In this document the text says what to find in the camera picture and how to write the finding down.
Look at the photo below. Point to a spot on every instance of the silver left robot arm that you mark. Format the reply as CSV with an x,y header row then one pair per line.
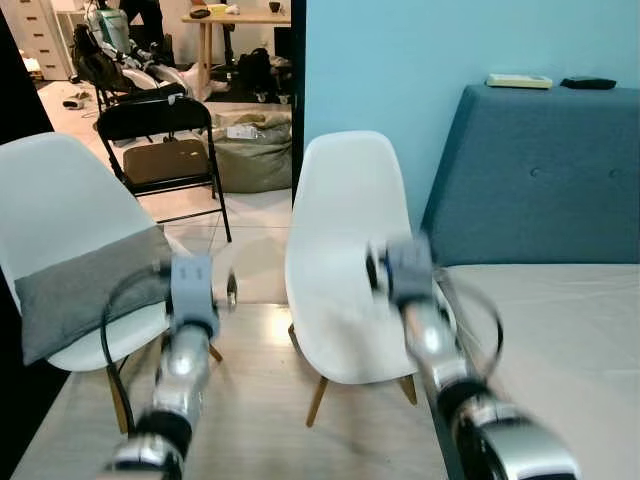
x,y
180,380

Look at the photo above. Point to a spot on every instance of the white shell chair wooden legs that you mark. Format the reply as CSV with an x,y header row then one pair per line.
x,y
60,200
340,200

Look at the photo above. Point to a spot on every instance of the grey pillow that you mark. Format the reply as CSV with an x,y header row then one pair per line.
x,y
80,295

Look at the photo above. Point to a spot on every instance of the black folding chair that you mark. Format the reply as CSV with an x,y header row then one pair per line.
x,y
150,115

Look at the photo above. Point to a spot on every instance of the olive bean bag sack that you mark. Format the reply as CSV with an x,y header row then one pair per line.
x,y
255,160

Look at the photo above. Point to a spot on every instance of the blue upholstered headboard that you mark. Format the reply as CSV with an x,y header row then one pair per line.
x,y
540,200

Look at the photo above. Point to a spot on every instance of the black backpack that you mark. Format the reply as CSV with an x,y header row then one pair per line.
x,y
258,75

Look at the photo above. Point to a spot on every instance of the cream remote control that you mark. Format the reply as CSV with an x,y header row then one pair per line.
x,y
518,81

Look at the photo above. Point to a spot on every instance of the dark brown backpack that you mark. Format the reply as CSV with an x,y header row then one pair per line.
x,y
95,62

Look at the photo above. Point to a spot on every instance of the light wooden table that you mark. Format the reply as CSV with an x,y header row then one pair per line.
x,y
235,17

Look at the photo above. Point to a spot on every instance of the black remote control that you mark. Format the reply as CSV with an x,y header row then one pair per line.
x,y
588,83

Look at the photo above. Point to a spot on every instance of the silver white humanoid robot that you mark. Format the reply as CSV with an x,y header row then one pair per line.
x,y
110,30

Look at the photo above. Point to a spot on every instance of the white drawer cabinet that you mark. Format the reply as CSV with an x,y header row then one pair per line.
x,y
40,35

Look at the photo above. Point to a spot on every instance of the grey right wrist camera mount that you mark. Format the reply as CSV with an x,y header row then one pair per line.
x,y
410,270

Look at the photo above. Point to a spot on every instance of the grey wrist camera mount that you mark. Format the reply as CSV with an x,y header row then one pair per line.
x,y
190,285
410,270

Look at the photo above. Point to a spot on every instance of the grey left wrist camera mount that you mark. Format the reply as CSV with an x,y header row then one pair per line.
x,y
190,285

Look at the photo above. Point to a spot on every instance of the black door frame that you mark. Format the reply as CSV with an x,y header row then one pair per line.
x,y
298,100

